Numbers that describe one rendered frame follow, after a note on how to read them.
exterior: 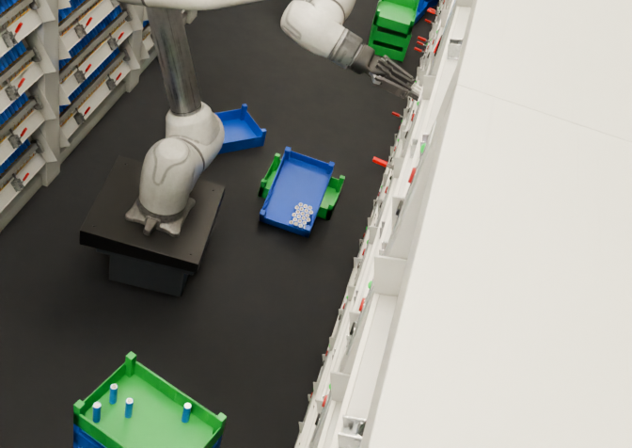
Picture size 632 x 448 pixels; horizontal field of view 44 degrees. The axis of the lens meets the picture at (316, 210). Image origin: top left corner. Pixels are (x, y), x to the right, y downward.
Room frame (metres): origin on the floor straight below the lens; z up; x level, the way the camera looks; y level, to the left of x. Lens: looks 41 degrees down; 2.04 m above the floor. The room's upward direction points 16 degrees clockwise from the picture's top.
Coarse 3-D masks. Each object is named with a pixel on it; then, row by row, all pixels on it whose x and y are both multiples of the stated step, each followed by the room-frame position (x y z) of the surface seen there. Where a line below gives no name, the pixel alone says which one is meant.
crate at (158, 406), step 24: (120, 384) 1.11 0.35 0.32; (144, 384) 1.13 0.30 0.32; (168, 384) 1.11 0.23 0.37; (120, 408) 1.04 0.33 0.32; (144, 408) 1.06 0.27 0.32; (168, 408) 1.08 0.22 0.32; (192, 408) 1.09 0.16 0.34; (96, 432) 0.95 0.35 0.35; (120, 432) 0.98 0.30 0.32; (144, 432) 1.00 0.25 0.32; (168, 432) 1.02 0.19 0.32; (192, 432) 1.03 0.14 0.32; (216, 432) 1.02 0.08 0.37
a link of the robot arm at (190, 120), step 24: (168, 24) 1.99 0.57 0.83; (168, 48) 1.98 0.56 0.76; (168, 72) 1.97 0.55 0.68; (192, 72) 2.02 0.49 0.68; (168, 96) 1.98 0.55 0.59; (192, 96) 1.99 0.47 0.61; (168, 120) 1.97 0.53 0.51; (192, 120) 1.96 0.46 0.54; (216, 120) 2.05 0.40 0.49; (192, 144) 1.92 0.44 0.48; (216, 144) 2.00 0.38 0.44
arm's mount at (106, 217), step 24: (120, 168) 1.95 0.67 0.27; (120, 192) 1.84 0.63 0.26; (192, 192) 1.95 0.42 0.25; (216, 192) 1.99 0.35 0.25; (96, 216) 1.70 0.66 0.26; (120, 216) 1.74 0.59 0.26; (192, 216) 1.84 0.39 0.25; (96, 240) 1.63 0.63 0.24; (120, 240) 1.64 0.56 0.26; (144, 240) 1.67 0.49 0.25; (168, 240) 1.71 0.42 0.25; (192, 240) 1.74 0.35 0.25; (168, 264) 1.65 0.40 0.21; (192, 264) 1.65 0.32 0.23
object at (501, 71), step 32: (480, 64) 0.59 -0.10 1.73; (512, 64) 0.61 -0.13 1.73; (544, 64) 0.62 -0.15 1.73; (448, 96) 0.59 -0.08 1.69; (512, 96) 0.56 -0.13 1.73; (544, 96) 0.57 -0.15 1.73; (576, 96) 0.59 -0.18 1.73; (608, 96) 0.60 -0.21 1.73; (608, 128) 0.55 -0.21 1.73; (416, 192) 0.55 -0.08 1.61; (416, 224) 0.55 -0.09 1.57; (352, 352) 0.55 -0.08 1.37
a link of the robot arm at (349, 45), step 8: (344, 32) 1.78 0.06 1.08; (352, 32) 1.80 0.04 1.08; (344, 40) 1.76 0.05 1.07; (352, 40) 1.76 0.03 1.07; (360, 40) 1.78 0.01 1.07; (336, 48) 1.74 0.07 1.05; (344, 48) 1.74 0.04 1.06; (352, 48) 1.75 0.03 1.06; (360, 48) 1.77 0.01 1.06; (328, 56) 1.77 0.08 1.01; (336, 56) 1.74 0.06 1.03; (344, 56) 1.74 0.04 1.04; (352, 56) 1.74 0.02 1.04; (344, 64) 1.74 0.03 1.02
